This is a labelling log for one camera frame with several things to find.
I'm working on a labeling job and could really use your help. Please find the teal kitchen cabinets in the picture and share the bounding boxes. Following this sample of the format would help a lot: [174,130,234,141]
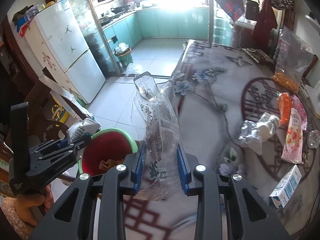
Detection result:
[103,7,209,50]

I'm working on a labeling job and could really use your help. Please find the clear printed plastic bag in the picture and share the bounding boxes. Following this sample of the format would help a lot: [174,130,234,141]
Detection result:
[131,72,180,201]

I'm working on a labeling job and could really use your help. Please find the orange snack wrapper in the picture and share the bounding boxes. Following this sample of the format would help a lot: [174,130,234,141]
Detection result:
[277,93,292,126]

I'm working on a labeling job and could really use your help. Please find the pink Pocky strawberry pouch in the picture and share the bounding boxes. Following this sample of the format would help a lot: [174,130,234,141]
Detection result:
[281,108,303,164]

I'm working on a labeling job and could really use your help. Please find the silver foil wrapper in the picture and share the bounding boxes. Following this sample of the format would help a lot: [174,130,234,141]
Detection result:
[238,120,263,155]

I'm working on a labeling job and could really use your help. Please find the person's left hand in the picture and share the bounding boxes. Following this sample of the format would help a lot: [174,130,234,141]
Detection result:
[15,184,54,226]

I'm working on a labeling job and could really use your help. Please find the white blue milk carton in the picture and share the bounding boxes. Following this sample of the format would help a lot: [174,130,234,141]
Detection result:
[269,164,302,209]

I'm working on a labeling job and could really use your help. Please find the white plastic bag on floor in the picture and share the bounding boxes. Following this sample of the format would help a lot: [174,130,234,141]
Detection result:
[125,63,143,77]

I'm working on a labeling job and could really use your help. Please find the black hanging handbag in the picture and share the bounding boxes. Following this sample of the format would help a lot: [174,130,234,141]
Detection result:
[245,0,260,21]

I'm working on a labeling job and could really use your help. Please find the white barcode carton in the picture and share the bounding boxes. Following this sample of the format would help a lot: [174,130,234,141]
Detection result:
[67,118,101,143]

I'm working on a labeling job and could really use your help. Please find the white two-door refrigerator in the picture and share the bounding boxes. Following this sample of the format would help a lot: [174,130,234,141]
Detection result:
[25,0,106,104]

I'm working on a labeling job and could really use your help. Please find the dark red hanging garment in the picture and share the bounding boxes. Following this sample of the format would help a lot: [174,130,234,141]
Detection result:
[252,0,277,48]

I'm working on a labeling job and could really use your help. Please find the red bucket with green rim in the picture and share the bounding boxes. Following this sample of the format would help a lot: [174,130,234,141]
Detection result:
[78,128,138,176]

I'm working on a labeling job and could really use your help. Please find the clear bag of orange snacks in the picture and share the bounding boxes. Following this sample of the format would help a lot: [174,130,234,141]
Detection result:
[272,27,314,93]

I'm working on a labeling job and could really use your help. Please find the pink plastic wrapper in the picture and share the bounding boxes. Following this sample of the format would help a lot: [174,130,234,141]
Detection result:
[291,94,308,131]

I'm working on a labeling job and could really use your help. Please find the dark wooden chair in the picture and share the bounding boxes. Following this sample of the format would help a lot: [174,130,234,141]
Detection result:
[25,69,93,146]

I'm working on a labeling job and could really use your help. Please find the green kitchen trash bin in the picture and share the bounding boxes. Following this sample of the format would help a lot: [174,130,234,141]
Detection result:
[115,48,133,68]

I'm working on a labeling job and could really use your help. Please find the floral patterned tablecloth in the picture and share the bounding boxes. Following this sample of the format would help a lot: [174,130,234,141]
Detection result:
[124,38,319,239]

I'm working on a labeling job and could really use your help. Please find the clear plastic water bottle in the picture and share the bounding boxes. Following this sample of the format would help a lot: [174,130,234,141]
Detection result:
[257,112,280,142]

